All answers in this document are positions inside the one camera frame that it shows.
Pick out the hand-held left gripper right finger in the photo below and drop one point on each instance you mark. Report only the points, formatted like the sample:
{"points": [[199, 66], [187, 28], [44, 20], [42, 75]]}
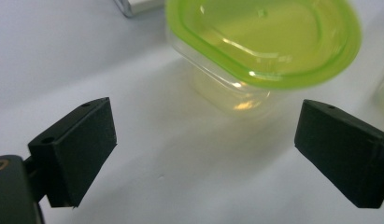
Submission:
{"points": [[345, 152]]}

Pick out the clear plastic container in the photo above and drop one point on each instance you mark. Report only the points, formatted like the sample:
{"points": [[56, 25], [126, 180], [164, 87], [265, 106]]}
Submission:
{"points": [[230, 96]]}

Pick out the green plastic lid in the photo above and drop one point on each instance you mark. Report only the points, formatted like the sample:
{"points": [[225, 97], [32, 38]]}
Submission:
{"points": [[267, 40]]}

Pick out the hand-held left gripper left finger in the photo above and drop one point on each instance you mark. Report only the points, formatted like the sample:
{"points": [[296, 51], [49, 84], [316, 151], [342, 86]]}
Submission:
{"points": [[77, 155]]}

